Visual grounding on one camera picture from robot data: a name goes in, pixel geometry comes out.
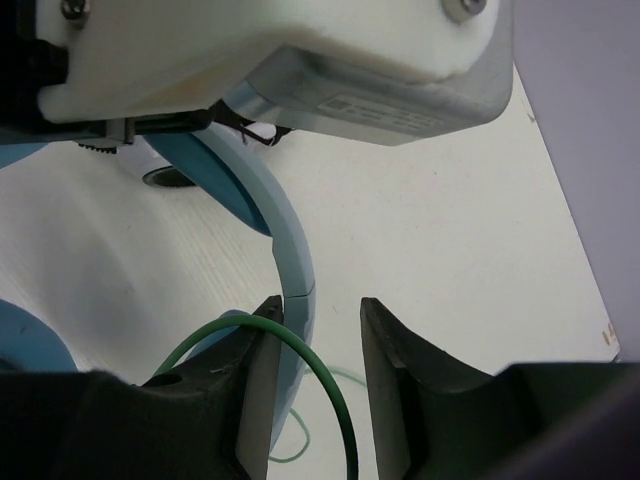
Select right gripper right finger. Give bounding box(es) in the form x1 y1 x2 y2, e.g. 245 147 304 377
360 298 639 479

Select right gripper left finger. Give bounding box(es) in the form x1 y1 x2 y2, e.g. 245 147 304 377
1 302 280 479

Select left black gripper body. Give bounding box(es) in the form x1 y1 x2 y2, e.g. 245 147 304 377
1 0 70 145

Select green headphone cable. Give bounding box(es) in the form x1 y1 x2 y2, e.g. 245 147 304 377
149 316 369 480

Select light blue headphones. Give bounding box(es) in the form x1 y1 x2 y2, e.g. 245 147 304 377
0 82 317 441

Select white black headphones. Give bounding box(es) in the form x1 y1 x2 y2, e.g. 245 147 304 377
113 122 291 188

